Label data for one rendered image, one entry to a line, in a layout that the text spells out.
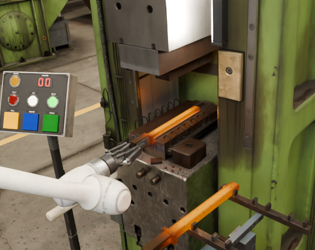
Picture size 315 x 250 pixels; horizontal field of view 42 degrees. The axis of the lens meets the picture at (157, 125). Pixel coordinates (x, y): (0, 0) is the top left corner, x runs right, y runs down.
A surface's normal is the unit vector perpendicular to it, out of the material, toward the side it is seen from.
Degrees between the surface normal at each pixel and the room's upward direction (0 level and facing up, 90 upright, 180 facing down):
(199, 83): 90
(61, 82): 60
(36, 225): 0
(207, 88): 90
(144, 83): 90
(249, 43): 90
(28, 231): 0
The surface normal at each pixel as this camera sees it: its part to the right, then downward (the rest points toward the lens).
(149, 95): 0.76, 0.25
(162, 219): -0.65, 0.37
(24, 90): -0.26, -0.06
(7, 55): 0.58, 0.33
